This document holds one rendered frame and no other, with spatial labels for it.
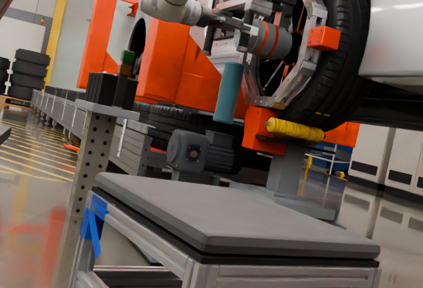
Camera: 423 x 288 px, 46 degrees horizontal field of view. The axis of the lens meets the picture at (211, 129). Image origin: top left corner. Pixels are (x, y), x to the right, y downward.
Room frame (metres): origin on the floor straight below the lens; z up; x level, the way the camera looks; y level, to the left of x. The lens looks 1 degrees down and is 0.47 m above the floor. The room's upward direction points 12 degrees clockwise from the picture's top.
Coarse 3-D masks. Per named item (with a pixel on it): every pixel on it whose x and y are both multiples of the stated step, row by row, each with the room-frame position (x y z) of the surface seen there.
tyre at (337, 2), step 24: (336, 0) 1.88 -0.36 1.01; (360, 0) 1.93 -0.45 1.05; (336, 24) 1.84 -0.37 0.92; (360, 24) 1.88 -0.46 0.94; (360, 48) 1.87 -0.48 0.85; (336, 72) 1.86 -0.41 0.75; (312, 96) 1.90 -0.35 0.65; (336, 96) 1.92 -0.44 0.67; (360, 96) 1.94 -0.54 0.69; (288, 120) 2.02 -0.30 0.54; (312, 120) 2.01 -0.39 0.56; (336, 120) 2.03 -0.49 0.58
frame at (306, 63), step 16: (304, 0) 1.92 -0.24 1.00; (320, 0) 1.90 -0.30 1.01; (256, 16) 2.27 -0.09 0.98; (320, 16) 1.85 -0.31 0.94; (304, 32) 1.87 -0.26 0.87; (304, 48) 1.85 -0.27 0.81; (304, 64) 1.84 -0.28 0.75; (288, 80) 1.91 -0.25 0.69; (304, 80) 1.90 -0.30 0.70; (256, 96) 2.11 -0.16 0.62; (272, 96) 1.99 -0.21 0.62; (288, 96) 1.96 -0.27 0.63
